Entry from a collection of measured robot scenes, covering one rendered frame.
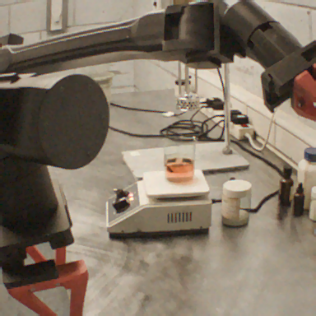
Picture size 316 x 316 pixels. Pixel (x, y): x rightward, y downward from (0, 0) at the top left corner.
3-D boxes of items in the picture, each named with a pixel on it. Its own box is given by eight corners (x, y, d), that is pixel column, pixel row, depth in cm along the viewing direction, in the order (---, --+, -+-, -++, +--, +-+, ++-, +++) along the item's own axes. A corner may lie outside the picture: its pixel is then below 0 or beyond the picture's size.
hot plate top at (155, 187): (146, 199, 102) (146, 194, 102) (142, 175, 114) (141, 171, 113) (211, 195, 103) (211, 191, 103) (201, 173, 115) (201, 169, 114)
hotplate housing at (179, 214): (107, 239, 104) (104, 201, 101) (107, 211, 116) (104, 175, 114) (221, 232, 106) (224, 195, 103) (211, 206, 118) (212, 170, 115)
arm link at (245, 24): (208, 18, 60) (237, -12, 58) (237, 35, 65) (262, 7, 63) (244, 53, 56) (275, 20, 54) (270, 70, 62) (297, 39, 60)
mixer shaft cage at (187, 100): (178, 112, 137) (177, 18, 128) (171, 106, 143) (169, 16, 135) (205, 110, 138) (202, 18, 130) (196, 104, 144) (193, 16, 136)
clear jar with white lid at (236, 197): (233, 212, 114) (234, 177, 111) (254, 220, 110) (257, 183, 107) (215, 222, 110) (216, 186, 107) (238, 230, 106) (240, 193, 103)
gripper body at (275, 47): (273, 118, 57) (234, 73, 61) (332, 76, 58) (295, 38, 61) (270, 85, 51) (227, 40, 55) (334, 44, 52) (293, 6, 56)
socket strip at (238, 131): (238, 141, 161) (239, 126, 159) (195, 108, 197) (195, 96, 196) (254, 139, 162) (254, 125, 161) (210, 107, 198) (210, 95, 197)
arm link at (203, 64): (178, 63, 63) (181, 2, 64) (228, 86, 72) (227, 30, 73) (268, 55, 56) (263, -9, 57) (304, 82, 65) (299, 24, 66)
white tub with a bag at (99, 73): (113, 111, 196) (112, 54, 189) (74, 113, 195) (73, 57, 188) (114, 102, 209) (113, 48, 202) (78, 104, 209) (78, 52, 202)
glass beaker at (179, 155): (169, 189, 105) (169, 146, 102) (158, 178, 111) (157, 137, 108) (203, 183, 108) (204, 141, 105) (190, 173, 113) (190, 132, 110)
